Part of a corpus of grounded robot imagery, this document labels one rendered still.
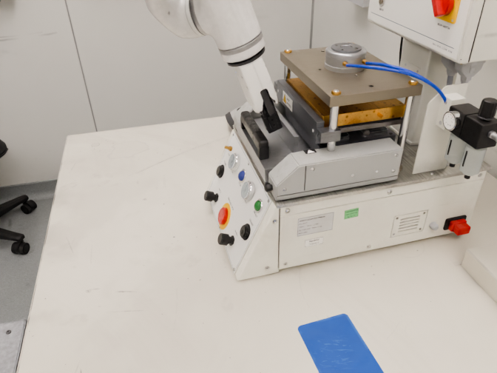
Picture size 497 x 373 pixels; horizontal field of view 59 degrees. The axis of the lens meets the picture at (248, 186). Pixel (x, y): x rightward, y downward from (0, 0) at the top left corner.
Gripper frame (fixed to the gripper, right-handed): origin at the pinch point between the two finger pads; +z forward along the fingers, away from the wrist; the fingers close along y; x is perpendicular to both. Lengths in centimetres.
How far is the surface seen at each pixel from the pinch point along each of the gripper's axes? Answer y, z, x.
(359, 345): 37.2, 25.9, -4.9
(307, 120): 7.2, -1.1, 5.5
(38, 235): -112, 66, -115
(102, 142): -54, 11, -46
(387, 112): 10.4, 3.3, 19.8
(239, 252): 13.4, 16.5, -17.6
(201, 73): -146, 41, -6
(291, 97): -2.0, -2.0, 5.8
